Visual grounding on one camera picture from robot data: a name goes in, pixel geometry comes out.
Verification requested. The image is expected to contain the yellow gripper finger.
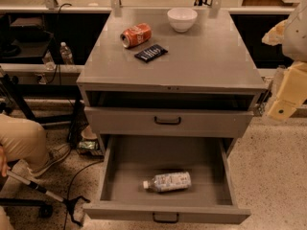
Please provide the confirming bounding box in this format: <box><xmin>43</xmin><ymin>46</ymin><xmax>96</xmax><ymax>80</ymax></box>
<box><xmin>268</xmin><ymin>61</ymin><xmax>307</xmax><ymax>121</ymax></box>
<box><xmin>262</xmin><ymin>20</ymin><xmax>287</xmax><ymax>46</ymax></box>

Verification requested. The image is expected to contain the clear plastic water bottle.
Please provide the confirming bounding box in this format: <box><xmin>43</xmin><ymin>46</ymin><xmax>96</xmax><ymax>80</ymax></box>
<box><xmin>143</xmin><ymin>172</ymin><xmax>192</xmax><ymax>193</ymax></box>

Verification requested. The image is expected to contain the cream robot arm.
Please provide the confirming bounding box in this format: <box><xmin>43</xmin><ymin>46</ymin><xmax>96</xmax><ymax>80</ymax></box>
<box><xmin>262</xmin><ymin>0</ymin><xmax>307</xmax><ymax>121</ymax></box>

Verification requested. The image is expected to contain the open grey lower drawer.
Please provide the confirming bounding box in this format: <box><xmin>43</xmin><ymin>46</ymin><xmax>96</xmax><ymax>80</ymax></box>
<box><xmin>83</xmin><ymin>136</ymin><xmax>250</xmax><ymax>224</ymax></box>

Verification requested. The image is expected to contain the grey drawer cabinet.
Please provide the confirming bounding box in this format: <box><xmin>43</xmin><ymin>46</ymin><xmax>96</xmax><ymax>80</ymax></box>
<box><xmin>77</xmin><ymin>8</ymin><xmax>266</xmax><ymax>151</ymax></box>

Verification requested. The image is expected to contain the closed grey upper drawer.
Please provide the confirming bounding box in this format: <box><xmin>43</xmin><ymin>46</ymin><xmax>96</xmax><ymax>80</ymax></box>
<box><xmin>85</xmin><ymin>107</ymin><xmax>253</xmax><ymax>138</ymax></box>

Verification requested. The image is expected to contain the water bottle on shelf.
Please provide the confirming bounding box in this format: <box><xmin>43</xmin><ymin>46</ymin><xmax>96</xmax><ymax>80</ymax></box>
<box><xmin>59</xmin><ymin>42</ymin><xmax>74</xmax><ymax>65</ymax></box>

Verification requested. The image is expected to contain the person's hand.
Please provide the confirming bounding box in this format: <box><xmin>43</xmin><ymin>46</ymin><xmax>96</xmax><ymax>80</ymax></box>
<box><xmin>0</xmin><ymin>146</ymin><xmax>10</xmax><ymax>177</ymax></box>

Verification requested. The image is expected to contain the white bowl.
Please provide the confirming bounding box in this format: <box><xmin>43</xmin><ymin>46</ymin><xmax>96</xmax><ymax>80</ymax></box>
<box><xmin>167</xmin><ymin>8</ymin><xmax>198</xmax><ymax>33</ymax></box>

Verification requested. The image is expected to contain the dark blue snack packet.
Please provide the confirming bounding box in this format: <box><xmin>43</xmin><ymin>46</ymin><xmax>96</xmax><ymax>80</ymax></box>
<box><xmin>134</xmin><ymin>44</ymin><xmax>167</xmax><ymax>63</ymax></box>

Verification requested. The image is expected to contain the orange soda can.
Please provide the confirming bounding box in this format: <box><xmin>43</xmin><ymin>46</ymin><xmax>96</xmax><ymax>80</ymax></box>
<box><xmin>120</xmin><ymin>23</ymin><xmax>152</xmax><ymax>48</ymax></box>

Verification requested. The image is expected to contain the green packet on floor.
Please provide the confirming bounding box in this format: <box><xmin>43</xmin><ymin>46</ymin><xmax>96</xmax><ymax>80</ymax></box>
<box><xmin>77</xmin><ymin>140</ymin><xmax>102</xmax><ymax>155</ymax></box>

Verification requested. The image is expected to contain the small cup on floor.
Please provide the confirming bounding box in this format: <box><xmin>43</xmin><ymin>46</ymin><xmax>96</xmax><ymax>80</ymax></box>
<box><xmin>81</xmin><ymin>126</ymin><xmax>97</xmax><ymax>140</ymax></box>

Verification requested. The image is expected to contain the grey sneaker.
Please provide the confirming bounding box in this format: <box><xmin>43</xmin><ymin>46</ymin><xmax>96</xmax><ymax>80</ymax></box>
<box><xmin>29</xmin><ymin>144</ymin><xmax>71</xmax><ymax>178</ymax></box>

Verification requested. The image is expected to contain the black grabber stick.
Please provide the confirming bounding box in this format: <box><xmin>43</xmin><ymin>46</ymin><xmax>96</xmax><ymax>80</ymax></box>
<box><xmin>7</xmin><ymin>171</ymin><xmax>89</xmax><ymax>226</ymax></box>

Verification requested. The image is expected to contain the person's leg in khaki trousers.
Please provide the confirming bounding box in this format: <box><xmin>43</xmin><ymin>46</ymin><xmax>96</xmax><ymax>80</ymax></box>
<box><xmin>0</xmin><ymin>114</ymin><xmax>48</xmax><ymax>170</ymax></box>

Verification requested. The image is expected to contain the black cable on floor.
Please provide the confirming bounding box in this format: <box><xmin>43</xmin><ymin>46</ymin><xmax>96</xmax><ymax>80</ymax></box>
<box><xmin>62</xmin><ymin>158</ymin><xmax>105</xmax><ymax>230</ymax></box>

